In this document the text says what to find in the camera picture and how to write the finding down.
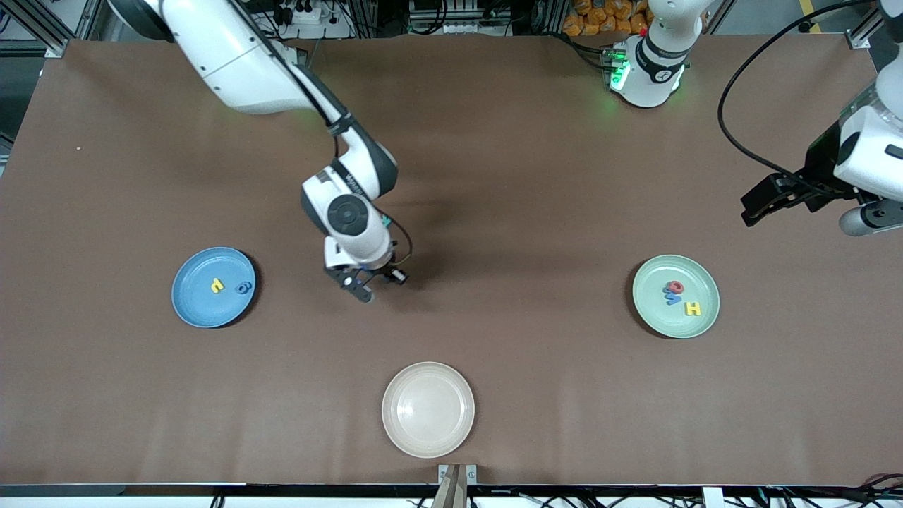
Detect blue plate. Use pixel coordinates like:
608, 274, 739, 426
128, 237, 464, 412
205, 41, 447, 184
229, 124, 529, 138
171, 246, 257, 329

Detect beige plate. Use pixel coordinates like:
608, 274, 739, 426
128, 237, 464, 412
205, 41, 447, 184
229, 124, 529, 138
382, 361, 475, 459

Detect brown table cover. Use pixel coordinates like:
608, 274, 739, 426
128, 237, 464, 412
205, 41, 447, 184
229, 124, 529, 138
0, 34, 903, 488

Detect white power strip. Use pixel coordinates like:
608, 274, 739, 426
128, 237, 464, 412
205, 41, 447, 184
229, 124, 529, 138
272, 0, 353, 40

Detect tan mounting pole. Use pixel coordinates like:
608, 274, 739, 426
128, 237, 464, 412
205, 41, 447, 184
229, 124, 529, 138
432, 466, 469, 508

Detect light green plate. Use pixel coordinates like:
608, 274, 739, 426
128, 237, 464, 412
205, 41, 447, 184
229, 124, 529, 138
632, 254, 721, 339

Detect black equipment rack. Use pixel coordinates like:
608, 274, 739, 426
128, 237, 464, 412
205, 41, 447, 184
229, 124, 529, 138
409, 0, 512, 36

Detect orange snack packets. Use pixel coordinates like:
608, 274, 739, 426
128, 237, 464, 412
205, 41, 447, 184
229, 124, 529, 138
562, 0, 653, 37

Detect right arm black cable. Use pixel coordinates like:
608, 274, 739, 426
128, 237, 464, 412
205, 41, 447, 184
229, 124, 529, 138
226, 0, 413, 267

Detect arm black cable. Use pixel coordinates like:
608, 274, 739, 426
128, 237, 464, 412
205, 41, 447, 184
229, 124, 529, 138
717, 0, 883, 186
226, 0, 413, 267

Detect aluminium frame profile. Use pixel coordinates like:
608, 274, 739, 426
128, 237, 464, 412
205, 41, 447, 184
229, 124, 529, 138
847, 7, 886, 50
7, 0, 78, 59

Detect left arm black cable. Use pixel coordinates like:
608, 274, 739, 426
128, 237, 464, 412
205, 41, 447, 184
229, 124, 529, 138
717, 0, 883, 186

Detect red black cable bundle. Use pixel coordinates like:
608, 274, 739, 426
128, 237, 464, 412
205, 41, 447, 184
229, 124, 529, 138
762, 471, 903, 508

